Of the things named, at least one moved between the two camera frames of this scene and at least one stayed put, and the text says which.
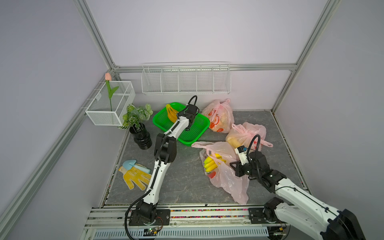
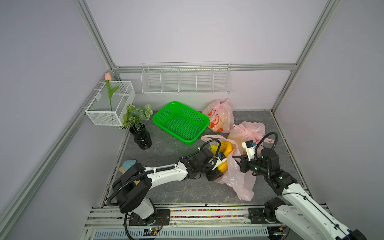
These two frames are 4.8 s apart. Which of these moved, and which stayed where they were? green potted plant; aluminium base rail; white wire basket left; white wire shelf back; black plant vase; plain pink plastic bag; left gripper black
Moved: left gripper black; plain pink plastic bag
Stayed: aluminium base rail; green potted plant; black plant vase; white wire shelf back; white wire basket left
